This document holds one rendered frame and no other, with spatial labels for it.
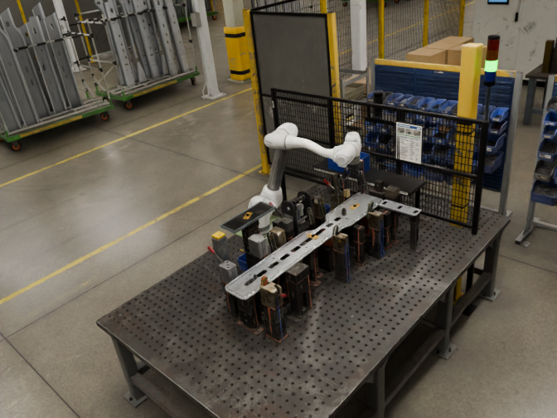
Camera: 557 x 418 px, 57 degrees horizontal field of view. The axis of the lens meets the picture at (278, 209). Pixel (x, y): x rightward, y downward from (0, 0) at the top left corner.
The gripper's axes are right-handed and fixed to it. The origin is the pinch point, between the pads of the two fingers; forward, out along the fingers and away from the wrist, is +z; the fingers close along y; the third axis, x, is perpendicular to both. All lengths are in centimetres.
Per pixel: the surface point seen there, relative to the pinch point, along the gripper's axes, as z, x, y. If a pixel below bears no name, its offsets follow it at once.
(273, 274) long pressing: 14, -90, 7
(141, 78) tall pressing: 78, 292, -721
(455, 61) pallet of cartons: 24, 423, -129
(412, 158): -5, 55, 13
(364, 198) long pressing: 13.6, 13.5, -0.9
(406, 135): -22, 55, 8
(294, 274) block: 11, -87, 20
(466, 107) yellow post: -48, 58, 49
